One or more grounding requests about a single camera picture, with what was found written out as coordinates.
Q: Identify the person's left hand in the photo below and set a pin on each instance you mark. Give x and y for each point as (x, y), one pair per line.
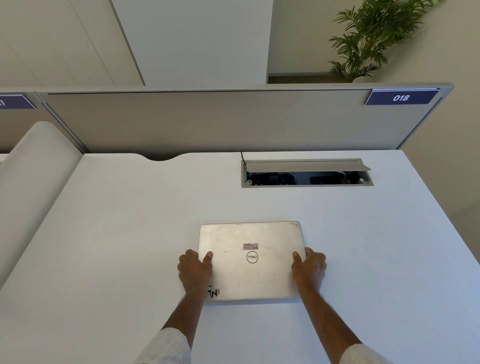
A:
(192, 270)

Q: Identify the person's right hand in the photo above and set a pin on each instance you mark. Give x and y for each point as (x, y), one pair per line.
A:
(310, 273)

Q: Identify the person's left thumb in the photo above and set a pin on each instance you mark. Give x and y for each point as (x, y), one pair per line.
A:
(208, 259)

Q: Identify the person's right thumb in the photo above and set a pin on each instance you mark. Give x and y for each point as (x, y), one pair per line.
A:
(297, 259)

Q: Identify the silver laptop with stickers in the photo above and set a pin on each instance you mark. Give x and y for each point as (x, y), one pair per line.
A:
(251, 270)

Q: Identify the person's left forearm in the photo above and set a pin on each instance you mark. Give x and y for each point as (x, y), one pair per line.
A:
(176, 322)

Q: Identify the person's right forearm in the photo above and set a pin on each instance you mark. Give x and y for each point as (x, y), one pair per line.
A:
(337, 330)

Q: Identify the grey desk divider panel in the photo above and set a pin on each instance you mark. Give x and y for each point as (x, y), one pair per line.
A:
(240, 120)

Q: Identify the white side divider panel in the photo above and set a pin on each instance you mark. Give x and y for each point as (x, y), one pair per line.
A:
(35, 195)

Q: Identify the blue desk number label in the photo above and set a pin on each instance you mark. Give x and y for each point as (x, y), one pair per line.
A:
(400, 97)

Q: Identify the green potted palm plant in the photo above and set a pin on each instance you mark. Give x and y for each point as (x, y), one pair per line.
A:
(369, 35)

